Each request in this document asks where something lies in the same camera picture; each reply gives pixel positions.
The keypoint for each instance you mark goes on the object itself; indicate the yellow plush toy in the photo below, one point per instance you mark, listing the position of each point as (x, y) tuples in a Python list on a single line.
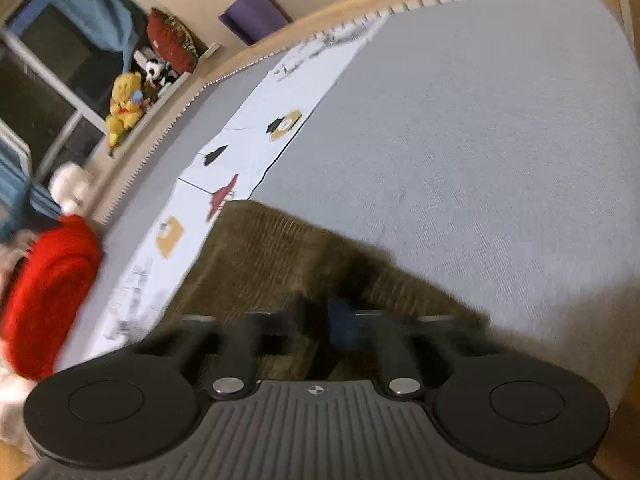
[(126, 109)]

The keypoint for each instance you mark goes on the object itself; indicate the blue hanging cloth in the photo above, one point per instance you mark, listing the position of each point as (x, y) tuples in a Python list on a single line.
[(111, 25)]

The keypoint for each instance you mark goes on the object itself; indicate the brown corduroy pants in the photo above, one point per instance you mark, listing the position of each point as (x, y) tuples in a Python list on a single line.
[(257, 258)]

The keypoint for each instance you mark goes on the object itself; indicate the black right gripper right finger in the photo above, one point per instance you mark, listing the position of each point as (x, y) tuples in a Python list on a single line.
[(500, 406)]

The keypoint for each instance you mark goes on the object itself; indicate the panda plush toy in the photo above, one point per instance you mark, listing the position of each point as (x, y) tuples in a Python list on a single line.
[(159, 73)]

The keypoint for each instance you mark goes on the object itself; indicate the purple mat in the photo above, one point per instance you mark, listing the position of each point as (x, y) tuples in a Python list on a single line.
[(254, 20)]

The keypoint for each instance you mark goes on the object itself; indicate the dark red cushion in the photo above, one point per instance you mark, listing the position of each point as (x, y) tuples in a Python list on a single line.
[(172, 41)]

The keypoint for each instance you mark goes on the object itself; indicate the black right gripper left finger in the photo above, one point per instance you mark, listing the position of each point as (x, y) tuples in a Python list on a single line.
[(139, 401)]

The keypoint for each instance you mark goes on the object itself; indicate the folded red knit blanket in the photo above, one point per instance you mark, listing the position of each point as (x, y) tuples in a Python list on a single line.
[(46, 295)]

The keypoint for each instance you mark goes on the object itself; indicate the white deer print cloth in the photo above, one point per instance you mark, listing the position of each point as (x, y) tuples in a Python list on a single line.
[(219, 150)]

